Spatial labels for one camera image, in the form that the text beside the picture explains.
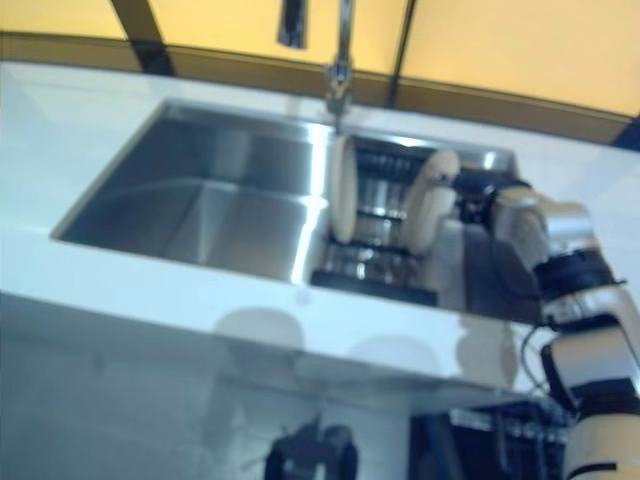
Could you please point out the dark right robot hand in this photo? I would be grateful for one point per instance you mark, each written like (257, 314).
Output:
(520, 215)

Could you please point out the beige round ceramic plate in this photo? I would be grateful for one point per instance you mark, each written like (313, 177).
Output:
(344, 195)
(427, 215)

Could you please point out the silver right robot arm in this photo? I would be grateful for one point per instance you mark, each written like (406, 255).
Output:
(590, 360)

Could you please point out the open dishwasher rack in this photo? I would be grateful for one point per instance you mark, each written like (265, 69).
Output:
(430, 450)

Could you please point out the chrome gooseneck kitchen faucet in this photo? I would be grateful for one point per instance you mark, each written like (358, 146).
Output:
(344, 50)

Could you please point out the stainless steel double sink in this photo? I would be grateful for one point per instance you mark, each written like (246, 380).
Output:
(200, 200)

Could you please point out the white glossy base cabinet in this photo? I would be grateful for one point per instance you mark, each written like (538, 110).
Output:
(125, 400)

